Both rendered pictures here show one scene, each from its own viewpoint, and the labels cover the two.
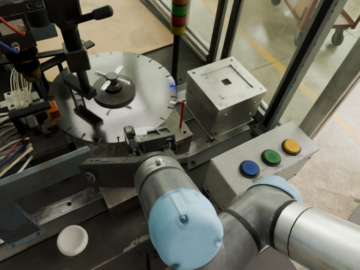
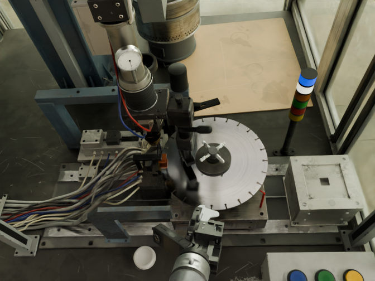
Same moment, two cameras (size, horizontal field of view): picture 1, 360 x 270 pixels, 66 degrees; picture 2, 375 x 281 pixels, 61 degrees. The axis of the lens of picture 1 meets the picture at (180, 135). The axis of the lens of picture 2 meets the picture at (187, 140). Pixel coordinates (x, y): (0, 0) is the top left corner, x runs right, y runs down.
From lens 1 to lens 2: 0.36 m
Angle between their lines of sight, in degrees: 25
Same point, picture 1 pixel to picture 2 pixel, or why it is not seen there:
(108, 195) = not seen: hidden behind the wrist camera
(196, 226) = not seen: outside the picture
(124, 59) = (234, 130)
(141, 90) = (235, 166)
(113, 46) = (245, 94)
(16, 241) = (111, 239)
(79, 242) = (147, 262)
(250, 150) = (308, 262)
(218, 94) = (309, 192)
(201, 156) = (273, 238)
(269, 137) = (336, 259)
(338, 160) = not seen: outside the picture
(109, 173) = (167, 243)
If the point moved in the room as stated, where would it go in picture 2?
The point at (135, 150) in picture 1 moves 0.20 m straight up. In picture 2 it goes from (190, 235) to (181, 200)
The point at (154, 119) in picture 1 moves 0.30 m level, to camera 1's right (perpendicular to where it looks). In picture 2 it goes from (232, 198) to (336, 262)
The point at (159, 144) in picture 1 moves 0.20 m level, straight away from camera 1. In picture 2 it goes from (208, 238) to (244, 168)
